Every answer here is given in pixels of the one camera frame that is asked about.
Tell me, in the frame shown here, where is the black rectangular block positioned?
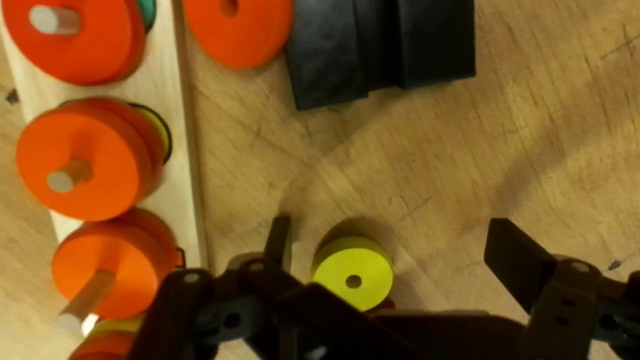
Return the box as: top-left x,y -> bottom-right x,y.
285,0 -> 479,113

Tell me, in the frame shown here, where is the orange wooden ring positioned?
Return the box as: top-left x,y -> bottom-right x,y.
15,97 -> 169,224
50,207 -> 182,322

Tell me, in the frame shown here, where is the red wooden ring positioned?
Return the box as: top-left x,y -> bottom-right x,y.
0,0 -> 149,89
181,0 -> 297,72
67,316 -> 146,360

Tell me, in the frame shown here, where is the wooden peg platform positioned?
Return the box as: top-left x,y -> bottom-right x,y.
0,0 -> 211,360

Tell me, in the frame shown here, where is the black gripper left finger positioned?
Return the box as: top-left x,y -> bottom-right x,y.
127,213 -> 322,360

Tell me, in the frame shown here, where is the yellow wooden ring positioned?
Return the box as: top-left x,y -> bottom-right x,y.
310,235 -> 397,314

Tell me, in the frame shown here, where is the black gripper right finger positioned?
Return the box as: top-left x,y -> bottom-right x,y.
483,217 -> 640,360

